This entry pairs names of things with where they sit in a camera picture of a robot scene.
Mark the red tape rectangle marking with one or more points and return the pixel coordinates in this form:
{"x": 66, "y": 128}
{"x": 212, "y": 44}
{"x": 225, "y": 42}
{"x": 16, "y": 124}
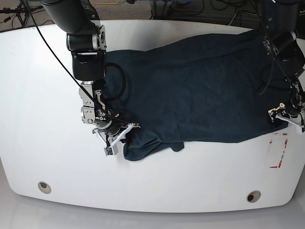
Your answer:
{"x": 276, "y": 150}

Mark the table cable grommet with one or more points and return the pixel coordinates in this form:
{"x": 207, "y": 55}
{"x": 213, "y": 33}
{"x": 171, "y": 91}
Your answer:
{"x": 44, "y": 187}
{"x": 254, "y": 196}

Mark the dark teal T-shirt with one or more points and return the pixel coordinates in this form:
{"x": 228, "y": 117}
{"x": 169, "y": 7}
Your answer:
{"x": 204, "y": 88}

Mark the black tripod stand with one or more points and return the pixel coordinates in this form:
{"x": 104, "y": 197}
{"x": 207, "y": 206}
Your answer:
{"x": 20, "y": 12}

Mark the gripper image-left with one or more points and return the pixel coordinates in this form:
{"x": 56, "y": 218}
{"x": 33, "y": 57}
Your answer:
{"x": 110, "y": 136}

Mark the wrist camera board image-left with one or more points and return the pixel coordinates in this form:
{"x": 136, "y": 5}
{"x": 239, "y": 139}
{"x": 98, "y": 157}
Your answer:
{"x": 111, "y": 150}

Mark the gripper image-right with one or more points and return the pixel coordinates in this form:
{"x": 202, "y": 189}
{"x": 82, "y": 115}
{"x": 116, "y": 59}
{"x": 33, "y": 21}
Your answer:
{"x": 294, "y": 115}

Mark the right table cable grommet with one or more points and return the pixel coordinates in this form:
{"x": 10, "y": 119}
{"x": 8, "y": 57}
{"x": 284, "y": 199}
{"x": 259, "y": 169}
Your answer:
{"x": 254, "y": 196}

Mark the left table cable grommet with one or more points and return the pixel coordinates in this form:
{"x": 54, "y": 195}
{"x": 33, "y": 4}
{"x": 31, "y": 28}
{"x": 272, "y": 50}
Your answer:
{"x": 44, "y": 187}

